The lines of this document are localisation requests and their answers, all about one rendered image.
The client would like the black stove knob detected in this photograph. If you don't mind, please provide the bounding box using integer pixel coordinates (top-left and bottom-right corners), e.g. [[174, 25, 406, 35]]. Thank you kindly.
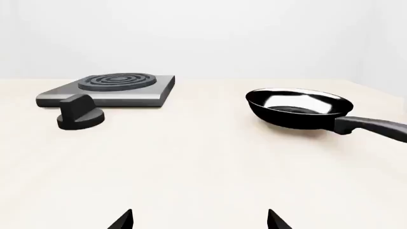
[[56, 93, 106, 131]]

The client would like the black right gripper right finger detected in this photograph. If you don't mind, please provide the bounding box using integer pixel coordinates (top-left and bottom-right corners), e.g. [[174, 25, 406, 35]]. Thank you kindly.
[[267, 208, 294, 229]]

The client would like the grey electric stove plate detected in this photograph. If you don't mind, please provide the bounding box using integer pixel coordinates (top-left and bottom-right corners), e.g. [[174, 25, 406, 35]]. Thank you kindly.
[[35, 74, 176, 109]]

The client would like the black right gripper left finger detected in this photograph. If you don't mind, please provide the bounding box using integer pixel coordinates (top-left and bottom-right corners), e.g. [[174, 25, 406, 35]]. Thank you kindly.
[[107, 208, 134, 229]]

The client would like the black frying pan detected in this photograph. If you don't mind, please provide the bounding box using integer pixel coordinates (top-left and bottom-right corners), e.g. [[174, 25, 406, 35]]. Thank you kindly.
[[245, 87, 407, 144]]

